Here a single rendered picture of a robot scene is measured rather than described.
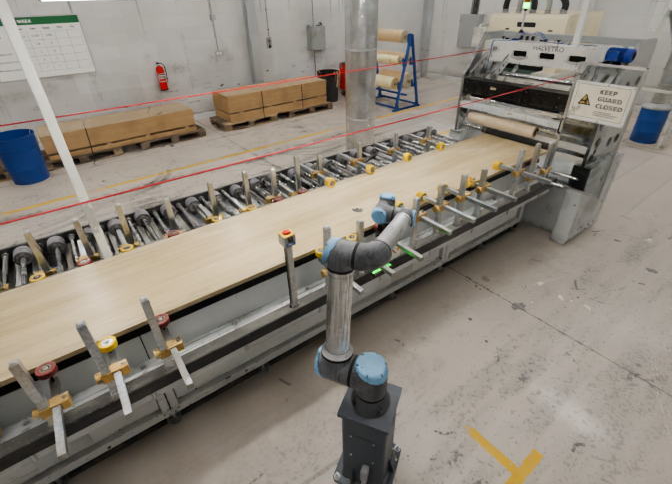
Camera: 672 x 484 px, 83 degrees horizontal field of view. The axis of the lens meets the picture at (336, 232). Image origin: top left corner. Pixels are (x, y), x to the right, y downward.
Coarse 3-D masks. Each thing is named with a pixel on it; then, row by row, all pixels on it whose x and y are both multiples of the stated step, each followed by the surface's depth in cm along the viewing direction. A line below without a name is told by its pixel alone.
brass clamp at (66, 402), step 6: (60, 396) 167; (66, 396) 167; (54, 402) 164; (60, 402) 164; (66, 402) 166; (72, 402) 170; (36, 408) 162; (48, 408) 162; (66, 408) 167; (36, 414) 161; (42, 414) 162; (48, 414) 163; (36, 420) 162
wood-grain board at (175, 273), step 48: (480, 144) 404; (336, 192) 315; (384, 192) 313; (432, 192) 311; (192, 240) 258; (240, 240) 256; (48, 288) 218; (96, 288) 217; (144, 288) 216; (192, 288) 215; (0, 336) 188; (48, 336) 187; (96, 336) 186; (0, 384) 166
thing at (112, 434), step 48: (480, 240) 384; (240, 288) 226; (288, 288) 250; (384, 288) 322; (144, 336) 201; (192, 336) 220; (288, 336) 275; (48, 384) 181; (96, 432) 212; (144, 432) 232; (0, 480) 191; (48, 480) 203
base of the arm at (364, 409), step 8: (352, 392) 187; (352, 400) 184; (360, 400) 178; (384, 400) 179; (360, 408) 179; (368, 408) 177; (376, 408) 177; (384, 408) 179; (368, 416) 178; (376, 416) 178
